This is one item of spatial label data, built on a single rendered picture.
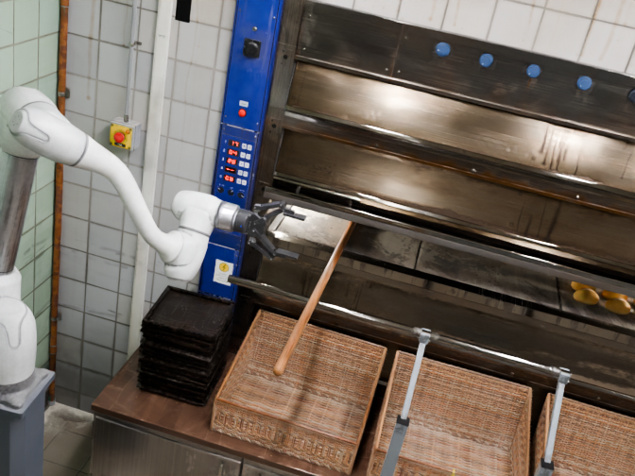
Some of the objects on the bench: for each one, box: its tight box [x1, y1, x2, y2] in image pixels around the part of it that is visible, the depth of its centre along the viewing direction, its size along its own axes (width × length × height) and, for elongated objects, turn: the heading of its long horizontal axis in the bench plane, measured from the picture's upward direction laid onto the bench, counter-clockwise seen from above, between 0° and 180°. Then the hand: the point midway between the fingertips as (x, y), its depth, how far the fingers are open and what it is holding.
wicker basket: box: [210, 309, 387, 475], centre depth 291 cm, size 49×56×28 cm
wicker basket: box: [366, 350, 533, 476], centre depth 283 cm, size 49×56×28 cm
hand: (298, 237), depth 232 cm, fingers open, 13 cm apart
